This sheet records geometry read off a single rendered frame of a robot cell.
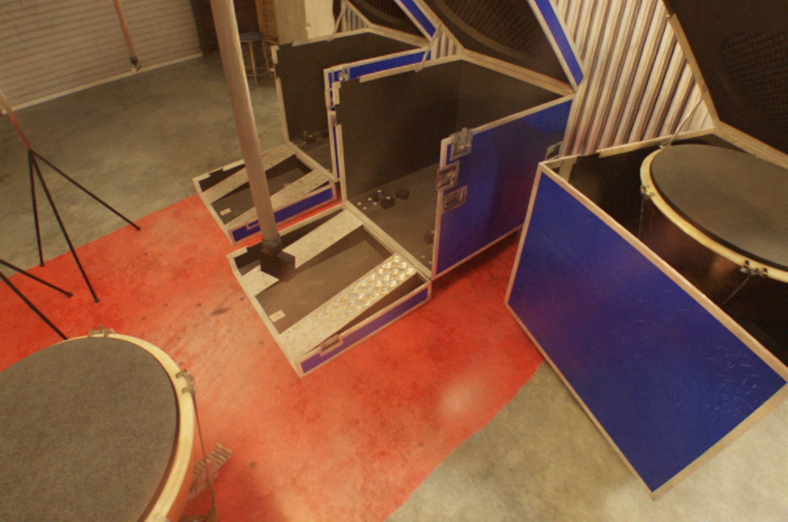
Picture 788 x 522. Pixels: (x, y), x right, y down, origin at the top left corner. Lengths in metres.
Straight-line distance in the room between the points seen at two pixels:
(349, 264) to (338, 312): 0.41
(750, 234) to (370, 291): 1.62
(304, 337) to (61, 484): 1.28
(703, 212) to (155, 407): 1.71
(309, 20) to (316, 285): 2.80
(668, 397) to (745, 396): 0.26
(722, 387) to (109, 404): 1.59
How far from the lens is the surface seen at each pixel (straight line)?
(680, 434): 1.55
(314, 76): 3.45
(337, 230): 2.49
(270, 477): 1.86
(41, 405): 1.33
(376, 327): 2.08
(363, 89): 2.43
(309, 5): 4.33
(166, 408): 1.14
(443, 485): 1.80
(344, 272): 2.39
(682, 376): 1.43
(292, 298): 2.31
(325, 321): 2.12
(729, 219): 1.63
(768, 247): 1.59
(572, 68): 2.29
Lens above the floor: 1.71
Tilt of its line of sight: 39 degrees down
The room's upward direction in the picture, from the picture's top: straight up
